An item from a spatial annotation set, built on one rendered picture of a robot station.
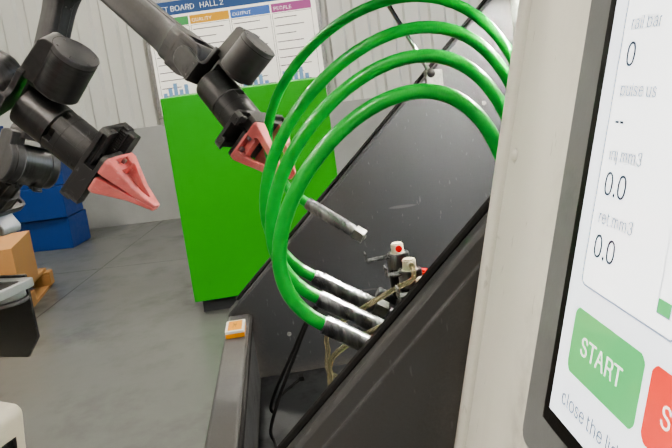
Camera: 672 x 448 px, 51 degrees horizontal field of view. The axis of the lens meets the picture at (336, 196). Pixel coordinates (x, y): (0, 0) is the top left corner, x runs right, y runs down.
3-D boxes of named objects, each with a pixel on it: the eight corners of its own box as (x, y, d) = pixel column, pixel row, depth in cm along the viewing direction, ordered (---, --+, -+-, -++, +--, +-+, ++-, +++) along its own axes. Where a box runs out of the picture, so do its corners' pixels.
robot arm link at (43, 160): (17, 171, 142) (-9, 166, 137) (44, 137, 138) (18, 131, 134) (29, 206, 137) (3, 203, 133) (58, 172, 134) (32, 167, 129)
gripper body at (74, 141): (113, 137, 82) (64, 97, 83) (69, 203, 85) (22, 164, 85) (138, 130, 89) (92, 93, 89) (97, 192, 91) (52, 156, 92)
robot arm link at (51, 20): (82, -33, 142) (36, -54, 134) (125, -35, 134) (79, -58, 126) (33, 186, 141) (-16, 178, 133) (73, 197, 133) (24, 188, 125)
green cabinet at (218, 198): (338, 256, 519) (314, 77, 497) (352, 291, 435) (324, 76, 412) (208, 276, 512) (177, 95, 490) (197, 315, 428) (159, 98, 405)
